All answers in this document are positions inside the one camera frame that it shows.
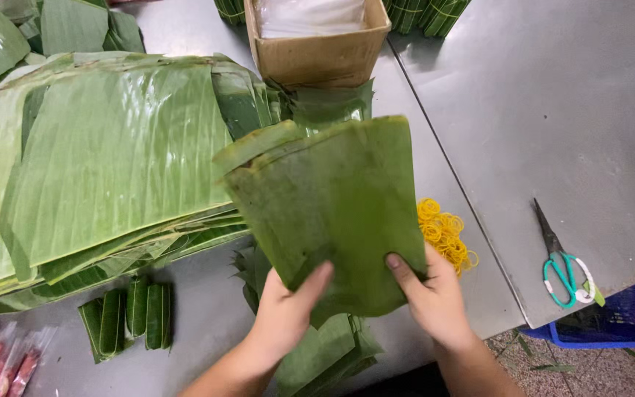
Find person's left hand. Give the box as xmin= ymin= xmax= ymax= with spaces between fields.
xmin=244 ymin=260 xmax=335 ymax=368

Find person's right hand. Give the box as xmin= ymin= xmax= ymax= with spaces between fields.
xmin=385 ymin=243 xmax=477 ymax=354

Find banana leaf piece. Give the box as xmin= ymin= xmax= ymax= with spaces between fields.
xmin=212 ymin=115 xmax=428 ymax=329

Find pile of cut leaf pieces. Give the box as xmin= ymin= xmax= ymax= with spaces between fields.
xmin=232 ymin=243 xmax=385 ymax=397

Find pile of yellow rubber bands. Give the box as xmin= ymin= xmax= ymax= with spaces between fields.
xmin=417 ymin=197 xmax=480 ymax=278

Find rolled banana leaf bundle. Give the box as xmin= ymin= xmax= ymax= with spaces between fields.
xmin=98 ymin=288 xmax=129 ymax=359
xmin=78 ymin=298 xmax=106 ymax=365
xmin=145 ymin=282 xmax=174 ymax=351
xmin=125 ymin=276 xmax=149 ymax=339

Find blue plastic crate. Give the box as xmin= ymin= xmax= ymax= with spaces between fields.
xmin=519 ymin=280 xmax=635 ymax=350

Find stack of large banana leaves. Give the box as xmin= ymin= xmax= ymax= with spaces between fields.
xmin=0 ymin=51 xmax=374 ymax=318

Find cardboard box with plastic bags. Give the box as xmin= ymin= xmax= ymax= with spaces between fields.
xmin=243 ymin=0 xmax=392 ymax=92

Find row of tied leaf bundles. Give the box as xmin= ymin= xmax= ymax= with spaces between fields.
xmin=214 ymin=0 xmax=473 ymax=38

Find heap of loose banana leaves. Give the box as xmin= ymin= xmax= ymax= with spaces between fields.
xmin=0 ymin=0 xmax=146 ymax=94

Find teal handled scissors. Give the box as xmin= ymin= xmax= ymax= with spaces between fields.
xmin=532 ymin=197 xmax=598 ymax=310

